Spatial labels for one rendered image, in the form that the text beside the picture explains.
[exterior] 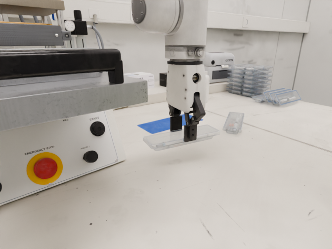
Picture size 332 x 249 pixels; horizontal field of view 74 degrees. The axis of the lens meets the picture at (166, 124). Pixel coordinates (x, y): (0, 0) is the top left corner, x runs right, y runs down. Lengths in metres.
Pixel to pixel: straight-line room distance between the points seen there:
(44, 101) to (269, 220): 0.36
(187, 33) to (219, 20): 1.23
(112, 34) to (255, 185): 1.03
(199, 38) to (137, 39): 0.90
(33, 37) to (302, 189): 0.65
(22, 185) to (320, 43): 2.59
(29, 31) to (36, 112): 0.37
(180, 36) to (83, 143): 0.30
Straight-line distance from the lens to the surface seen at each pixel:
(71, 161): 0.50
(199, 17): 0.46
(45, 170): 0.48
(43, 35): 0.61
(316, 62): 2.70
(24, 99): 0.25
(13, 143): 0.49
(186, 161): 0.54
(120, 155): 0.54
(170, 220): 0.38
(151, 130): 0.72
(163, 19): 0.41
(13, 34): 0.60
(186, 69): 0.44
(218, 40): 1.74
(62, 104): 0.25
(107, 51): 0.27
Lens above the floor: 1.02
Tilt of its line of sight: 20 degrees down
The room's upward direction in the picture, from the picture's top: straight up
